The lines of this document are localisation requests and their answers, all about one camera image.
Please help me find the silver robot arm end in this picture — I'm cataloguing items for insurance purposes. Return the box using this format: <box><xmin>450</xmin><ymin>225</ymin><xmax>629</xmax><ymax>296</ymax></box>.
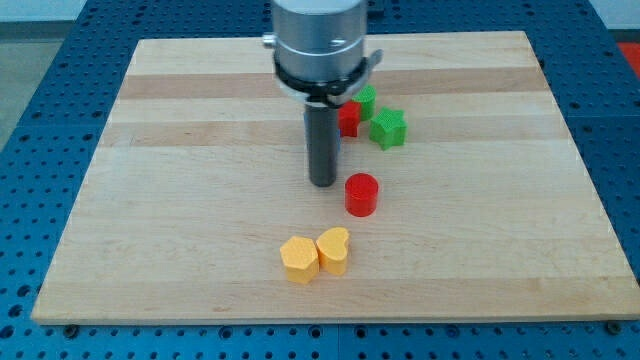
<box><xmin>263</xmin><ymin>0</ymin><xmax>383</xmax><ymax>109</ymax></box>

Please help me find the red star block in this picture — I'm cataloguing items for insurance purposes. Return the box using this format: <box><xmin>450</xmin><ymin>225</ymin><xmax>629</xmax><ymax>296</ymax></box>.
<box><xmin>338</xmin><ymin>101</ymin><xmax>361</xmax><ymax>137</ymax></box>

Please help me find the green star block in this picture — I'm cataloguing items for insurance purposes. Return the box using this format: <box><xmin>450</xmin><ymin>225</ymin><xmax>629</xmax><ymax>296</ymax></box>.
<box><xmin>369</xmin><ymin>107</ymin><xmax>408</xmax><ymax>151</ymax></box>

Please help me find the red cylinder block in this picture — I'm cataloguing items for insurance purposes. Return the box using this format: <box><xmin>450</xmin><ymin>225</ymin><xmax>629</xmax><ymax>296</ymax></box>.
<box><xmin>345</xmin><ymin>173</ymin><xmax>379</xmax><ymax>217</ymax></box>

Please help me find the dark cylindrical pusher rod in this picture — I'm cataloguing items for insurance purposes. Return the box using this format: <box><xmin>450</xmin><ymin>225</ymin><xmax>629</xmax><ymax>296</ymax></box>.
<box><xmin>304</xmin><ymin>105</ymin><xmax>340</xmax><ymax>187</ymax></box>

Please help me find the yellow heart block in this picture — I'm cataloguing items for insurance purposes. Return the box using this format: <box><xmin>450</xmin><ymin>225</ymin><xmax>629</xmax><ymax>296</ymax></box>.
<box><xmin>316</xmin><ymin>227</ymin><xmax>350</xmax><ymax>276</ymax></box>

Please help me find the yellow hexagon block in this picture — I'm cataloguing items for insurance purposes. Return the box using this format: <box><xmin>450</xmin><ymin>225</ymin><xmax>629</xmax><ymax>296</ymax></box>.
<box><xmin>280</xmin><ymin>236</ymin><xmax>319</xmax><ymax>284</ymax></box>

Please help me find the green round block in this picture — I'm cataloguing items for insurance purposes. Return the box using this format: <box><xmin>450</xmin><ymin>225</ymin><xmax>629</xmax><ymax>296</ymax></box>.
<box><xmin>352</xmin><ymin>84</ymin><xmax>377</xmax><ymax>121</ymax></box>

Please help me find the wooden board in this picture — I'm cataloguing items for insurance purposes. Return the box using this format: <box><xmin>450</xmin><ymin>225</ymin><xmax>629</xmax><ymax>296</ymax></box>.
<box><xmin>31</xmin><ymin>31</ymin><xmax>639</xmax><ymax>325</ymax></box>

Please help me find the blue perforated table plate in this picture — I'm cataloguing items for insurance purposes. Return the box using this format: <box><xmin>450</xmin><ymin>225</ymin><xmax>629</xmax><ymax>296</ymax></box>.
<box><xmin>1</xmin><ymin>0</ymin><xmax>639</xmax><ymax>359</ymax></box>

